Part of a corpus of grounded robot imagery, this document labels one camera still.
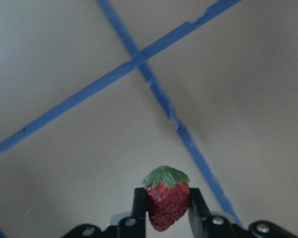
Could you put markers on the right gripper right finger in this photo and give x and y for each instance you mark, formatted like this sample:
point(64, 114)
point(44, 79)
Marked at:
point(207, 224)

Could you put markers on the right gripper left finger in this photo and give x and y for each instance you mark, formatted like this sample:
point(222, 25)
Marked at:
point(134, 225)

